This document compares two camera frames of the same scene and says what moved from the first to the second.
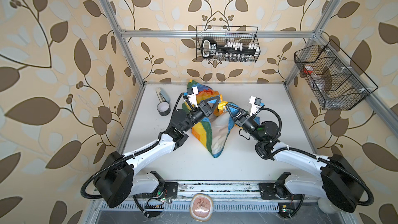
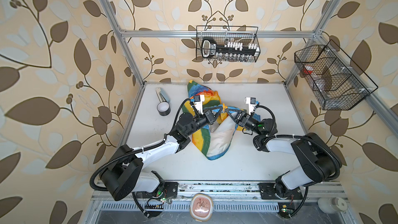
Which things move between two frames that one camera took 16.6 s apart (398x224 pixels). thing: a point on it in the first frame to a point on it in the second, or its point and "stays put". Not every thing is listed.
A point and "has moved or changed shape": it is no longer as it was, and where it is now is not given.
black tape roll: [163, 108] stays put
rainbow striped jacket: [214, 132] has moved or changed shape
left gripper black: [207, 111] to [208, 117]
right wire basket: [335, 82] stays put
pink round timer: [201, 207] stays put
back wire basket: [234, 44] stays put
